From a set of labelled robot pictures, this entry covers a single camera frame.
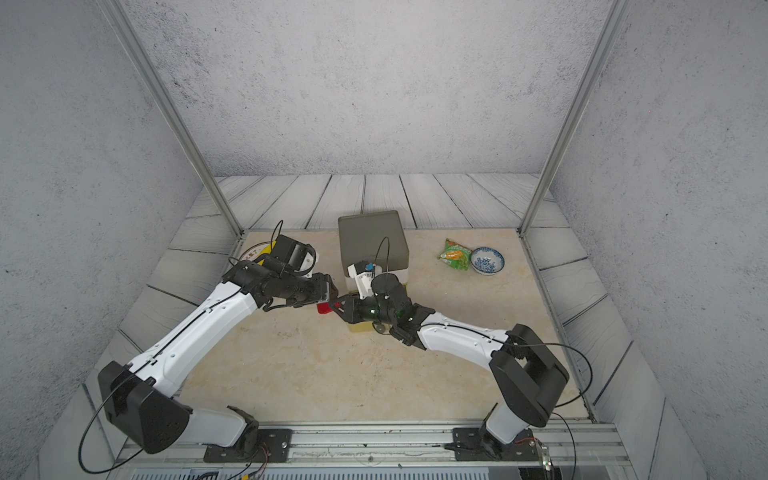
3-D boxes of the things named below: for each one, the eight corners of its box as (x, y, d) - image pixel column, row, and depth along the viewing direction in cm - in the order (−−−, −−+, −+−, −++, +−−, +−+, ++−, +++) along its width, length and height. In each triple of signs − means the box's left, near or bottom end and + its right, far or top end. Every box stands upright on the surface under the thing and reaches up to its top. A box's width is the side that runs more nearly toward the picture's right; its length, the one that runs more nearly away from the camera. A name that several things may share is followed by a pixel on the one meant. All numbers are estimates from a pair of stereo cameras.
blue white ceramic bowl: (472, 277, 108) (474, 269, 104) (467, 256, 115) (469, 247, 111) (503, 277, 108) (507, 269, 104) (497, 256, 115) (500, 247, 111)
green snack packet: (435, 262, 113) (437, 252, 109) (445, 248, 117) (446, 239, 113) (464, 275, 109) (466, 265, 105) (472, 260, 113) (475, 251, 109)
